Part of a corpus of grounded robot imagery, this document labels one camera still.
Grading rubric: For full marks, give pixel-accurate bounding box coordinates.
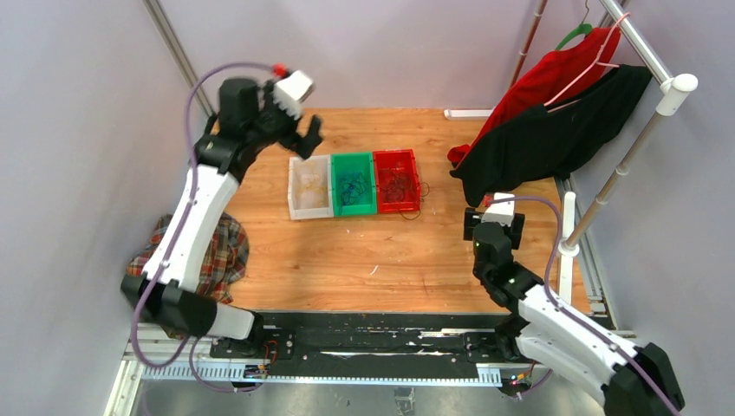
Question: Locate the yellow cable piece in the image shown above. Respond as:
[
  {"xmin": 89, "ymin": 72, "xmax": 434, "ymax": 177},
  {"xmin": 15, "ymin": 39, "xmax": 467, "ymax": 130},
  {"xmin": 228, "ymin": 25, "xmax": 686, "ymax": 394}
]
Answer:
[{"xmin": 294, "ymin": 160, "xmax": 331, "ymax": 209}]

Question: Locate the green plastic bin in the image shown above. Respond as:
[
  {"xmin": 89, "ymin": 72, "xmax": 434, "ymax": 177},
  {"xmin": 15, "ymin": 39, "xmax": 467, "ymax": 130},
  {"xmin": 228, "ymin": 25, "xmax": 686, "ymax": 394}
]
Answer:
[{"xmin": 331, "ymin": 152, "xmax": 377, "ymax": 217}]

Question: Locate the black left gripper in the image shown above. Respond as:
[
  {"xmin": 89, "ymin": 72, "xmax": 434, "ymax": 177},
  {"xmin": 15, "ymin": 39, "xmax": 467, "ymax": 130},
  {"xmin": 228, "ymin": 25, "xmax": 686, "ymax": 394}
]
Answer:
[{"xmin": 250, "ymin": 82, "xmax": 326, "ymax": 160}]

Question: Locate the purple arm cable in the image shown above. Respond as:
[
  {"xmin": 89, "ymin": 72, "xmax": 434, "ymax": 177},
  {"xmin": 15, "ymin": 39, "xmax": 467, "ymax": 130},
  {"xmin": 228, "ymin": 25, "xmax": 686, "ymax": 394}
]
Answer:
[
  {"xmin": 129, "ymin": 62, "xmax": 283, "ymax": 394},
  {"xmin": 499, "ymin": 196, "xmax": 685, "ymax": 416}
]

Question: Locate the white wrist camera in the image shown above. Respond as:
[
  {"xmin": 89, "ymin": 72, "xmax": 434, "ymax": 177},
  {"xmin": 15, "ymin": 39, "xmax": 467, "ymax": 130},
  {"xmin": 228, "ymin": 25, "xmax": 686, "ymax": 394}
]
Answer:
[
  {"xmin": 481, "ymin": 192, "xmax": 515, "ymax": 226},
  {"xmin": 272, "ymin": 70, "xmax": 315, "ymax": 120}
]

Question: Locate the grey corner wall post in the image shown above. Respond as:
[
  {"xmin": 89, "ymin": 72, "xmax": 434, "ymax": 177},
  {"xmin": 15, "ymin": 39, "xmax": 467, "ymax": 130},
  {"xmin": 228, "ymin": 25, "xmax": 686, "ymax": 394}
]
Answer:
[{"xmin": 142, "ymin": 0, "xmax": 198, "ymax": 88}]

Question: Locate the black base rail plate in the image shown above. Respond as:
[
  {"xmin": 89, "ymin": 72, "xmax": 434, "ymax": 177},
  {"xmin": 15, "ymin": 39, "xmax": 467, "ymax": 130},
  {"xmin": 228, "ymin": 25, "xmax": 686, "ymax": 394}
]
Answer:
[{"xmin": 209, "ymin": 309, "xmax": 615, "ymax": 380}]

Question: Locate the red shirt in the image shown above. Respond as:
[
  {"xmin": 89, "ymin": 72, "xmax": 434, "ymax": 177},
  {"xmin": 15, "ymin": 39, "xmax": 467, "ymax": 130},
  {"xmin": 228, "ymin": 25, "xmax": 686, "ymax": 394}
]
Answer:
[{"xmin": 447, "ymin": 28, "xmax": 621, "ymax": 179}]

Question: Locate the black shirt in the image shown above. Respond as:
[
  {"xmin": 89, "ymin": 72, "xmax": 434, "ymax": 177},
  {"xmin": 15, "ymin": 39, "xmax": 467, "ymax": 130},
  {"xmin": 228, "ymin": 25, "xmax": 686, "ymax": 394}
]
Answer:
[{"xmin": 450, "ymin": 65, "xmax": 652, "ymax": 206}]

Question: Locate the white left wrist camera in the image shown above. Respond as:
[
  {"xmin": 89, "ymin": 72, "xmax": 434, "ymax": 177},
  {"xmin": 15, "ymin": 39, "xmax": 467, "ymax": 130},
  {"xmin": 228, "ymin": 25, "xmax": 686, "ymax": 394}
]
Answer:
[{"xmin": 272, "ymin": 70, "xmax": 315, "ymax": 120}]

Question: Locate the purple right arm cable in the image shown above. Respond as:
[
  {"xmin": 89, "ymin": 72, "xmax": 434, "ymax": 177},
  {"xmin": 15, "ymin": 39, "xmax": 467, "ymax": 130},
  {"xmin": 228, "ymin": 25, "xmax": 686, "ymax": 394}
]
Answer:
[{"xmin": 499, "ymin": 196, "xmax": 685, "ymax": 416}]

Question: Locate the red plastic bin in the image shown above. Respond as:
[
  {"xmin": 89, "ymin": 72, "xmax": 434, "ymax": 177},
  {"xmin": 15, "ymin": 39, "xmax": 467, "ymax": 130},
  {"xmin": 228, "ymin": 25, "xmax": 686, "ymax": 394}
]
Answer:
[{"xmin": 373, "ymin": 149, "xmax": 421, "ymax": 214}]

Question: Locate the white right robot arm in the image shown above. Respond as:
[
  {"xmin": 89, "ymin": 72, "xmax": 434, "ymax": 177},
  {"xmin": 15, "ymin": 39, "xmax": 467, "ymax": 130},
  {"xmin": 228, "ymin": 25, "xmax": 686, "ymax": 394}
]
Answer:
[{"xmin": 464, "ymin": 208, "xmax": 686, "ymax": 415}]

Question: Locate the plaid cloth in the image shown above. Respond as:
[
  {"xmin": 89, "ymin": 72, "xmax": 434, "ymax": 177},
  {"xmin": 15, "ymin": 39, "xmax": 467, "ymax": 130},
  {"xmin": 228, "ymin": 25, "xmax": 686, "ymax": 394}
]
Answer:
[{"xmin": 120, "ymin": 213, "xmax": 250, "ymax": 339}]

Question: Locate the pink hanger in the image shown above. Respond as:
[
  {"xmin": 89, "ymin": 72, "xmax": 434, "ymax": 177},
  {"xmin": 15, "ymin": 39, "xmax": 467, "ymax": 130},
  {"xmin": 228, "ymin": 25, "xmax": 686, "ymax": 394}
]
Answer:
[{"xmin": 543, "ymin": 12, "xmax": 631, "ymax": 107}]

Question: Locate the blue cable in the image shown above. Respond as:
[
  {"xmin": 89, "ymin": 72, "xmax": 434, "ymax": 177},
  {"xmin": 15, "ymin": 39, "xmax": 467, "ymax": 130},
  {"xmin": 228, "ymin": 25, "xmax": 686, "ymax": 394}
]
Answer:
[{"xmin": 336, "ymin": 169, "xmax": 372, "ymax": 208}]

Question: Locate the white translucent plastic bin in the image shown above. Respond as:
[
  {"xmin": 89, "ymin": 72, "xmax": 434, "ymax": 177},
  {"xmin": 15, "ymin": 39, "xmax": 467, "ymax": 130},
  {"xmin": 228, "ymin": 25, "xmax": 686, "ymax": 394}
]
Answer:
[{"xmin": 287, "ymin": 155, "xmax": 334, "ymax": 221}]

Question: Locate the silver clothes rack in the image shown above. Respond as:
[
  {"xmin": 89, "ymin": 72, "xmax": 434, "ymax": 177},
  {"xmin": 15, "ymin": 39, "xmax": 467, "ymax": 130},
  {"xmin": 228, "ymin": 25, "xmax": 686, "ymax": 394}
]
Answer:
[{"xmin": 504, "ymin": 0, "xmax": 699, "ymax": 314}]

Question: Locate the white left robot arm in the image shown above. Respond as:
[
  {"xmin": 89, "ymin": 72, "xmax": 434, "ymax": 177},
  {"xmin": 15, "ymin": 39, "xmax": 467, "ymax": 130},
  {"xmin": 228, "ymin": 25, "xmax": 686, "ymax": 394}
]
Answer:
[{"xmin": 121, "ymin": 71, "xmax": 322, "ymax": 358}]

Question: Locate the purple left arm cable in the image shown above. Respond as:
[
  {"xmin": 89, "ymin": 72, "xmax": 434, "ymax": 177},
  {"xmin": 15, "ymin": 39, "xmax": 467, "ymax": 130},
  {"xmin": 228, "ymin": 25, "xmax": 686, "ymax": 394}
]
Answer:
[{"xmin": 129, "ymin": 62, "xmax": 283, "ymax": 394}]

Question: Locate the brown cable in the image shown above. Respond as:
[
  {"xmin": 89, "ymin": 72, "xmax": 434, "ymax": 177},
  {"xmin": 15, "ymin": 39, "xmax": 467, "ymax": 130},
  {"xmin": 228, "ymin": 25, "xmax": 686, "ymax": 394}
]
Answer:
[{"xmin": 380, "ymin": 166, "xmax": 431, "ymax": 222}]

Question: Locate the green hanger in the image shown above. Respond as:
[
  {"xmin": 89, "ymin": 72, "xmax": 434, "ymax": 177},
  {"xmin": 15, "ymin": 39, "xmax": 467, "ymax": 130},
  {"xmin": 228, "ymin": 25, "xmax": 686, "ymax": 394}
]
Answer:
[{"xmin": 555, "ymin": 0, "xmax": 594, "ymax": 51}]

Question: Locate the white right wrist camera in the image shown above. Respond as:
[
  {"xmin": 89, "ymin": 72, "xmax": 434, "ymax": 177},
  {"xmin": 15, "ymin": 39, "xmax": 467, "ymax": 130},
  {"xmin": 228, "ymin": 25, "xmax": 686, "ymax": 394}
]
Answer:
[{"xmin": 481, "ymin": 192, "xmax": 515, "ymax": 226}]

